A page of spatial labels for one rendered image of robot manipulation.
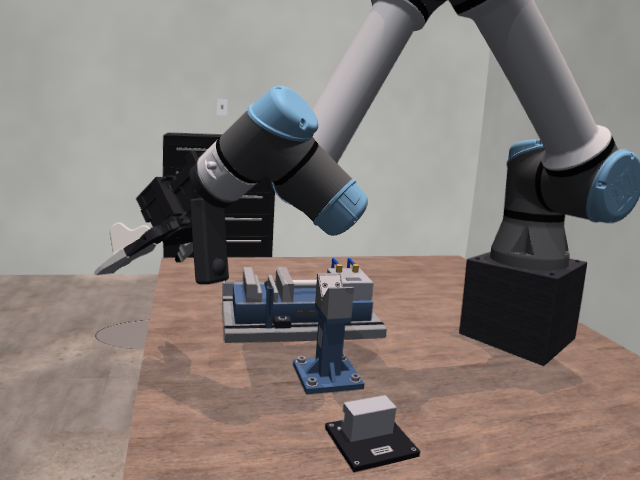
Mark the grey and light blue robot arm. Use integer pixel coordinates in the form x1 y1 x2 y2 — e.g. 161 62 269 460
190 0 640 285

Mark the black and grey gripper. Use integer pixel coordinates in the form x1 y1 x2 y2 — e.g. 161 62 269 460
94 151 234 275

